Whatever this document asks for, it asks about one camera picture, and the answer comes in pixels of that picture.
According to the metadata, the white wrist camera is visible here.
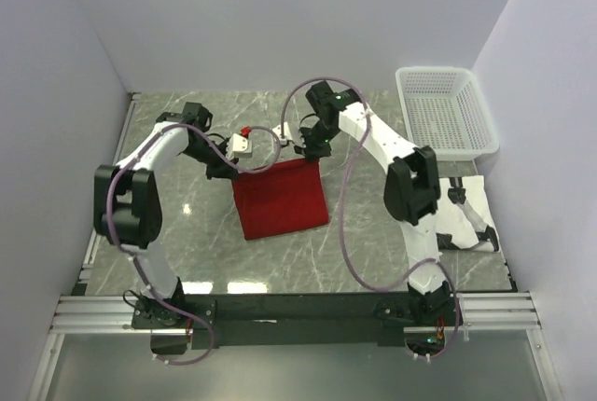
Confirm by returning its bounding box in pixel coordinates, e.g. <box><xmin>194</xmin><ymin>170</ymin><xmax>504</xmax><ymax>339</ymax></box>
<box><xmin>272</xmin><ymin>122</ymin><xmax>295</xmax><ymax>148</ymax></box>
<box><xmin>227</xmin><ymin>127</ymin><xmax>253</xmax><ymax>160</ymax></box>

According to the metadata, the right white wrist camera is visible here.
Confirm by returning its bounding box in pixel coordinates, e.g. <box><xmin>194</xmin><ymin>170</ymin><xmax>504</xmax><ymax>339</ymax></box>
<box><xmin>272</xmin><ymin>122</ymin><xmax>295</xmax><ymax>148</ymax></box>

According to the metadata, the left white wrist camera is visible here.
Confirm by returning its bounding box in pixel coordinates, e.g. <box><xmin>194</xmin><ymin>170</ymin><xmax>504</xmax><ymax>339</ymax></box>
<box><xmin>227</xmin><ymin>127</ymin><xmax>253</xmax><ymax>160</ymax></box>

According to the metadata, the white perforated plastic basket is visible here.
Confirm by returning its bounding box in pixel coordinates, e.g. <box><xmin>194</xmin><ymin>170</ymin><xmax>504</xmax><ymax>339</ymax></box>
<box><xmin>396</xmin><ymin>66</ymin><xmax>499</xmax><ymax>161</ymax></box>

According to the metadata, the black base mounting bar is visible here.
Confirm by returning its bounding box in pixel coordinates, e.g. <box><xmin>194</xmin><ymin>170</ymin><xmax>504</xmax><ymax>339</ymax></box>
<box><xmin>132</xmin><ymin>287</ymin><xmax>462</xmax><ymax>355</ymax></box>

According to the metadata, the red t-shirt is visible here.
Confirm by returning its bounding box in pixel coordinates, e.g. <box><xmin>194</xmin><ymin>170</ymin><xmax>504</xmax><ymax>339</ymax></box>
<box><xmin>232</xmin><ymin>159</ymin><xmax>329</xmax><ymax>241</ymax></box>

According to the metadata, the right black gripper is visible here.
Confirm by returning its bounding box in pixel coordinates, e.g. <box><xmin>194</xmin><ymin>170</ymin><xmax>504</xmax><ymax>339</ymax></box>
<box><xmin>292</xmin><ymin>121</ymin><xmax>340</xmax><ymax>163</ymax></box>

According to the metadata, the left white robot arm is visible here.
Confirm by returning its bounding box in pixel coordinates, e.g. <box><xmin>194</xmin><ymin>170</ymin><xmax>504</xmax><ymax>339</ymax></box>
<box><xmin>93</xmin><ymin>103</ymin><xmax>238</xmax><ymax>328</ymax></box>

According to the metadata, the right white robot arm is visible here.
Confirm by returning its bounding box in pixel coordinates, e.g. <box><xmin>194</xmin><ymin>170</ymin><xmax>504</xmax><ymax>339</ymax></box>
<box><xmin>280</xmin><ymin>77</ymin><xmax>451</xmax><ymax>325</ymax></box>

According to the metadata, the white printed folded t-shirt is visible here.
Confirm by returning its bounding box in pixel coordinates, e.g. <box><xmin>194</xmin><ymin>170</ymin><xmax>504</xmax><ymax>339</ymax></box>
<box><xmin>436</xmin><ymin>175</ymin><xmax>500</xmax><ymax>253</ymax></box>

